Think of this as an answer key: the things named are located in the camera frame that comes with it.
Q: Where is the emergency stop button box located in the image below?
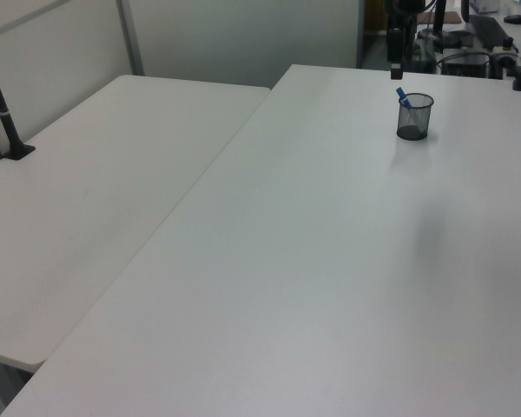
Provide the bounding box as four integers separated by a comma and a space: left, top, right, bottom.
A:
491, 36, 521, 67

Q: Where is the black monitor stand pole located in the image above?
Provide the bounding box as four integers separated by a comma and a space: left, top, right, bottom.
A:
432, 0, 448, 38

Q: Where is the grey metal partition post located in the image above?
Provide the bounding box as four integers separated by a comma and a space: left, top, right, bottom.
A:
115, 0, 146, 78

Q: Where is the black keyboard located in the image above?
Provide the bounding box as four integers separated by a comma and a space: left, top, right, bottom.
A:
469, 14, 510, 49

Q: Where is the black mesh pen cup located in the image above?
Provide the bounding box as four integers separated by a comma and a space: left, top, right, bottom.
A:
396, 92, 435, 142

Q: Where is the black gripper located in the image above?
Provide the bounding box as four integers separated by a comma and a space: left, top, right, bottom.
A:
386, 26, 405, 82

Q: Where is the black camera pole with base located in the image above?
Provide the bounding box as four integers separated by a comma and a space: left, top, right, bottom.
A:
0, 37, 37, 162

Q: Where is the black control box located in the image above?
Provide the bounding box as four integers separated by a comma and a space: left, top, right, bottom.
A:
441, 46, 493, 79

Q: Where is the blue capped white marker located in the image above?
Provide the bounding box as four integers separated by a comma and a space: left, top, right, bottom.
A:
394, 87, 419, 128

